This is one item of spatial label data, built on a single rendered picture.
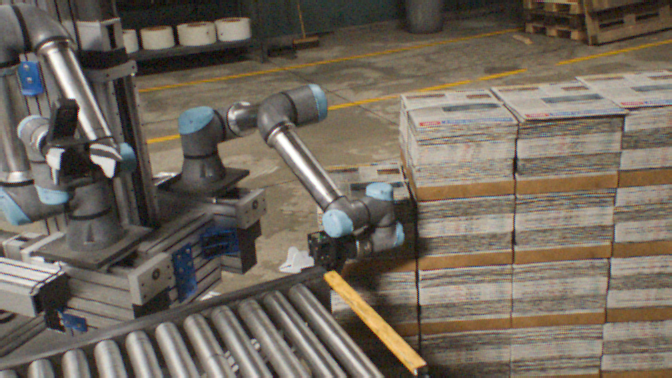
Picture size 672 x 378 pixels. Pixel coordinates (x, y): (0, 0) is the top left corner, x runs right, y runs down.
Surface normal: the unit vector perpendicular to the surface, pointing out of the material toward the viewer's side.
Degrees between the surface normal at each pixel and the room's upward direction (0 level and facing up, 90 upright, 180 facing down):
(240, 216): 90
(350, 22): 90
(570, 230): 90
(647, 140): 90
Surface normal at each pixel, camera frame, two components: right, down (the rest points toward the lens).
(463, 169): 0.04, 0.38
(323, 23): 0.42, 0.33
